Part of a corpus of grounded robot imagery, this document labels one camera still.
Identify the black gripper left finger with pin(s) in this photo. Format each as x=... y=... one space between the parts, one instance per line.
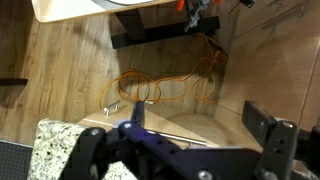
x=96 y=149

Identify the granite kitchen counter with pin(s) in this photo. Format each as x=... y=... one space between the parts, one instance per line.
x=54 y=141

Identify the wooden kitchen cabinet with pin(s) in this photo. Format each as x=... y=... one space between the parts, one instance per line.
x=276 y=64

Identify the silver drawer handle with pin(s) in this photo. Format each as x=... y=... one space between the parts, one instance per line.
x=108 y=108

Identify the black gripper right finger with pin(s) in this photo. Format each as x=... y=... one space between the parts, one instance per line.
x=278 y=139

